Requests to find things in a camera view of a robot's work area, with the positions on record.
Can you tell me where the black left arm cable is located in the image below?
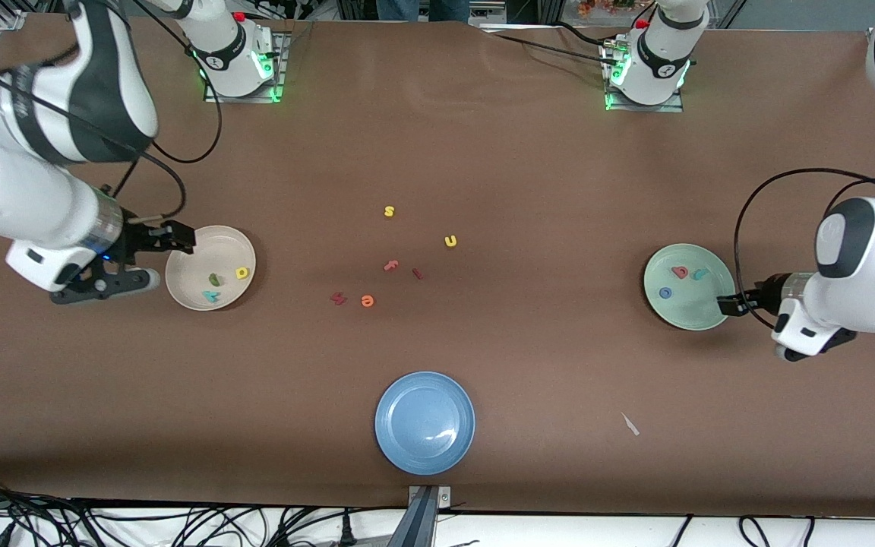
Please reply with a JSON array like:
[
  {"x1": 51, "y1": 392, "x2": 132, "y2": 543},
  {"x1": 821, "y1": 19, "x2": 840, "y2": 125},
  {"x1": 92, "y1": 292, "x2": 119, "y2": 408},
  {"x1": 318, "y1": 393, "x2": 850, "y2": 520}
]
[{"x1": 733, "y1": 0, "x2": 875, "y2": 308}]

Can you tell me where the green plate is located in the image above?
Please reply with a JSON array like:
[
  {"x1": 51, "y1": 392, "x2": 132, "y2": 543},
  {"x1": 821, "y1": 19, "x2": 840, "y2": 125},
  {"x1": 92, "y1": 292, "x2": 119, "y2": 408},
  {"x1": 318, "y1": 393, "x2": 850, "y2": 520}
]
[{"x1": 643, "y1": 243, "x2": 736, "y2": 331}]

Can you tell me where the blue plate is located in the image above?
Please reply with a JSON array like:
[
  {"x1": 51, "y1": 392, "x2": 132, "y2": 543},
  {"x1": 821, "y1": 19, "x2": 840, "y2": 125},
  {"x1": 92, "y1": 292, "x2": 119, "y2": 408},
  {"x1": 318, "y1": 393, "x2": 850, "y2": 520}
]
[{"x1": 374, "y1": 371, "x2": 476, "y2": 476}]

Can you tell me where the person in blue jeans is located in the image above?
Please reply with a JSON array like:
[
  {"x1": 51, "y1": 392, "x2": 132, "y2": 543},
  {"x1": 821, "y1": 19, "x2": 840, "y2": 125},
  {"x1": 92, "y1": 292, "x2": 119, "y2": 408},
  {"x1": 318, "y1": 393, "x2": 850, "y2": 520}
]
[{"x1": 375, "y1": 0, "x2": 471, "y2": 22}]

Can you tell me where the metal camera post bracket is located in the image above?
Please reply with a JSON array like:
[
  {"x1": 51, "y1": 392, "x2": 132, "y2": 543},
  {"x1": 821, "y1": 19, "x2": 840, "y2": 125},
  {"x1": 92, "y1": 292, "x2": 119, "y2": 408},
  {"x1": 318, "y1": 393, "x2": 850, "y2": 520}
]
[{"x1": 407, "y1": 485, "x2": 452, "y2": 547}]

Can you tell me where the black cable with plug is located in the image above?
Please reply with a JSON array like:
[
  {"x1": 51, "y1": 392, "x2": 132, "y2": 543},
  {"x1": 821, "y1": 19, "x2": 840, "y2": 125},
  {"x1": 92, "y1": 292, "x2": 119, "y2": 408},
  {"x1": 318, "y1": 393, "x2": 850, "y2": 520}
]
[{"x1": 286, "y1": 507, "x2": 355, "y2": 547}]

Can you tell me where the orange flower decoration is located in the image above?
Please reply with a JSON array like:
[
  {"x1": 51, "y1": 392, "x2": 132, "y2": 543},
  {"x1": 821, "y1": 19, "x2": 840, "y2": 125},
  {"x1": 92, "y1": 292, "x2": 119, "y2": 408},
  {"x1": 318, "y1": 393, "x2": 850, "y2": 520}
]
[{"x1": 576, "y1": 0, "x2": 636, "y2": 17}]

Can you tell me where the beige plate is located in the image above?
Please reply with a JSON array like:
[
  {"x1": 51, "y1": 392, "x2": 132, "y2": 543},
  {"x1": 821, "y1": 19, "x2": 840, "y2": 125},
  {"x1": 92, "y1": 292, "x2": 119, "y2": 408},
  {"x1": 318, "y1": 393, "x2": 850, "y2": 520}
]
[{"x1": 165, "y1": 225, "x2": 257, "y2": 311}]

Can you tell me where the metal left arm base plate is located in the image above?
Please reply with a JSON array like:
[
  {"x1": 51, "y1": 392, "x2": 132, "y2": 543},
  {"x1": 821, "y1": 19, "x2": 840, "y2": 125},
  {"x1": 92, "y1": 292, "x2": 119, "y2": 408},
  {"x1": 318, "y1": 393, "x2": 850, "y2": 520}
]
[{"x1": 602, "y1": 38, "x2": 686, "y2": 114}]

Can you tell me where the brown paper table cover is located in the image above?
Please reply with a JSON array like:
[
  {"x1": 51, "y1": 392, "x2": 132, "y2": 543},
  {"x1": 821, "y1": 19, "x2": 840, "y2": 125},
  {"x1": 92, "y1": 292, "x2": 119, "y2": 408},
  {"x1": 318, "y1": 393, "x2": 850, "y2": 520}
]
[{"x1": 0, "y1": 11, "x2": 875, "y2": 519}]

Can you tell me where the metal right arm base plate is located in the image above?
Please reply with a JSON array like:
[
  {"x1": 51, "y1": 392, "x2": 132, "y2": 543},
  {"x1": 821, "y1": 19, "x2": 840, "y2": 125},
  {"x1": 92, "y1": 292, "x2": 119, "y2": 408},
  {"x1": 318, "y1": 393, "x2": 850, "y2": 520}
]
[{"x1": 202, "y1": 29, "x2": 291, "y2": 104}]

